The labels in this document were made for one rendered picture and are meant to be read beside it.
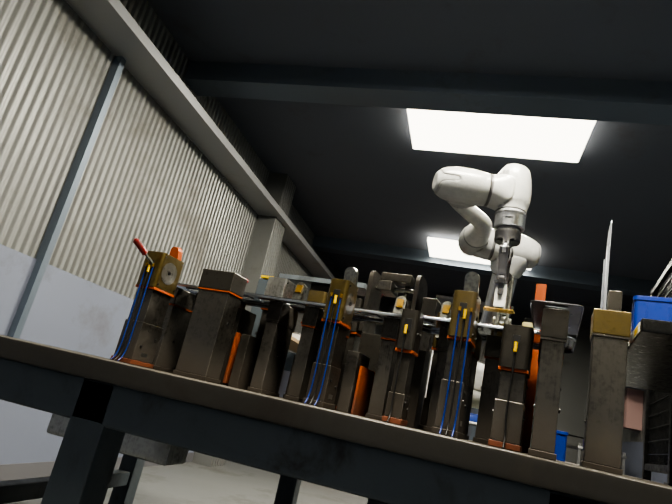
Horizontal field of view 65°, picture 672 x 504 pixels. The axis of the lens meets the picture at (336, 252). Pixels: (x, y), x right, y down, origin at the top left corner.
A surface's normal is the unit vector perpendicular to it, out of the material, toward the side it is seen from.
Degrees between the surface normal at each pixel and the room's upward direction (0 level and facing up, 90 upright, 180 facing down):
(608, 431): 90
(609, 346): 90
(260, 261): 90
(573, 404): 90
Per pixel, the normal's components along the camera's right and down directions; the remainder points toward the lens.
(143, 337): 0.91, 0.09
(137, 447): -0.22, -0.33
